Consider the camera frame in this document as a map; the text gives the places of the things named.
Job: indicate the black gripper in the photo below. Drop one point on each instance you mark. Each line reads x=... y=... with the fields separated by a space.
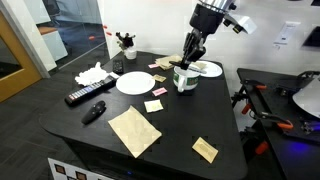
x=196 y=43

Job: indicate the white mug with green band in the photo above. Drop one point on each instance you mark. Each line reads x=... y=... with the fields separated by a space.
x=186 y=83

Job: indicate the folded brown paper napkin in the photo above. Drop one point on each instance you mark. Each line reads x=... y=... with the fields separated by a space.
x=166 y=61
x=201 y=65

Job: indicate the white round plate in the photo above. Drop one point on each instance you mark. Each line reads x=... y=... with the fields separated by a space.
x=135 y=83
x=215 y=70

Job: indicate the pink sweetener packet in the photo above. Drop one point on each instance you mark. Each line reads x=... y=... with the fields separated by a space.
x=159 y=91
x=153 y=65

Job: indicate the pale yellow sticky note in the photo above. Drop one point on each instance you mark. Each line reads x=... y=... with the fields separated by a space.
x=153 y=106

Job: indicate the white ribbed vase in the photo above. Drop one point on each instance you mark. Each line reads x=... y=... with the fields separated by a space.
x=130 y=54

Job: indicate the orange black bar clamp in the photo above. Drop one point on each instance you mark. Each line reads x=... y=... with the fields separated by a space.
x=281 y=124
x=255 y=84

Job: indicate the short black remote control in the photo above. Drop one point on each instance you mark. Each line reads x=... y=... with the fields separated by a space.
x=118 y=66

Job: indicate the small white paper slip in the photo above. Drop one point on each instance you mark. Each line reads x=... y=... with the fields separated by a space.
x=114 y=75

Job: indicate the large flat tan paper napkin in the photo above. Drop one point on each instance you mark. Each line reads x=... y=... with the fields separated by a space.
x=135 y=131

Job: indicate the tan printed paper packet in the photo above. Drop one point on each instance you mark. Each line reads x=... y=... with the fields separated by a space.
x=205 y=150

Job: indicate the crumpled white tissue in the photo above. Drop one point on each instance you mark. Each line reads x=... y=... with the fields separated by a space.
x=90 y=76

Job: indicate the long black remote control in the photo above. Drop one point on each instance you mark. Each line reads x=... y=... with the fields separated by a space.
x=88 y=90

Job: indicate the black presenter clicker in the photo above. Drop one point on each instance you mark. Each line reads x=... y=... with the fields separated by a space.
x=94 y=112

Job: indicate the white cabinet with wooden top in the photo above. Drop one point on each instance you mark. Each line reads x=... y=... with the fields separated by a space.
x=55 y=45

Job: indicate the black optical breadboard table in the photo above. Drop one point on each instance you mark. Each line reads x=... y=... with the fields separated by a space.
x=293 y=160

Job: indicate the checkerboard calibration board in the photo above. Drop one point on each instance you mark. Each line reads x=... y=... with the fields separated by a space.
x=56 y=165

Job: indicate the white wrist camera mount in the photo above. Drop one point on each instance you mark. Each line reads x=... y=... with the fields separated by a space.
x=246 y=24

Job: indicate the white wall mounted device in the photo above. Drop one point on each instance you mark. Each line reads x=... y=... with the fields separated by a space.
x=286 y=33

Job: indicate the black wall mounted screen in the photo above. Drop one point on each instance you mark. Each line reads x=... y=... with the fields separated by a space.
x=313 y=38

